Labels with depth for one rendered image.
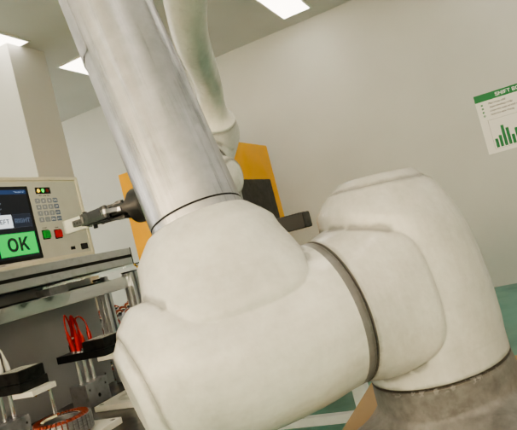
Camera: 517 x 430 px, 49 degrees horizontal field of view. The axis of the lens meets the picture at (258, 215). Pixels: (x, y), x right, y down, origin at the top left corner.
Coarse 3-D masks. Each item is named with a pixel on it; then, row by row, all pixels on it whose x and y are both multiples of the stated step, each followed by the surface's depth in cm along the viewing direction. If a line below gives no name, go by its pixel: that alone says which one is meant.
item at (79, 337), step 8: (64, 320) 134; (72, 320) 132; (72, 328) 136; (88, 328) 136; (72, 336) 137; (80, 336) 132; (88, 336) 135; (72, 344) 133; (80, 344) 135; (72, 352) 132
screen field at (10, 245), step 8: (24, 232) 126; (32, 232) 128; (0, 240) 119; (8, 240) 121; (16, 240) 123; (24, 240) 125; (32, 240) 127; (0, 248) 119; (8, 248) 121; (16, 248) 123; (24, 248) 125; (32, 248) 127; (8, 256) 120
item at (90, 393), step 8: (96, 376) 137; (104, 376) 135; (88, 384) 130; (96, 384) 133; (104, 384) 135; (72, 392) 131; (80, 392) 130; (88, 392) 130; (96, 392) 132; (104, 392) 134; (80, 400) 130; (88, 400) 129; (96, 400) 131; (104, 400) 134
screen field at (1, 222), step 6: (0, 216) 121; (6, 216) 122; (12, 216) 124; (18, 216) 125; (24, 216) 127; (30, 216) 128; (0, 222) 121; (6, 222) 122; (12, 222) 123; (18, 222) 125; (24, 222) 126; (30, 222) 128; (0, 228) 120; (6, 228) 122
